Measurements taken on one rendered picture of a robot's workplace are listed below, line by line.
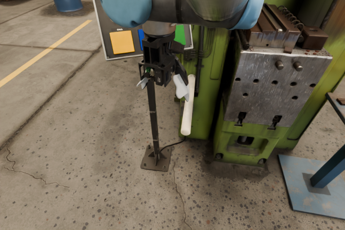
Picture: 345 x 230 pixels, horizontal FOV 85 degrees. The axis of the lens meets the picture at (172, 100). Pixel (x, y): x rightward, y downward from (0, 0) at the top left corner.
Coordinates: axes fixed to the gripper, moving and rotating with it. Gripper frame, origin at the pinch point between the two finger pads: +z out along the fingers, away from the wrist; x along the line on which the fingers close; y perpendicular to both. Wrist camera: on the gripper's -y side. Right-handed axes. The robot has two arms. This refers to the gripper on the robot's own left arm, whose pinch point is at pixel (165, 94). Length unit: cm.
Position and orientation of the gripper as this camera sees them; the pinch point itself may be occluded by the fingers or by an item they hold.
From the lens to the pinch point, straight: 57.7
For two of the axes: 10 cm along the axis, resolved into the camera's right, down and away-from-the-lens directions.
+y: -4.0, 6.0, -6.9
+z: 0.0, 7.5, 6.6
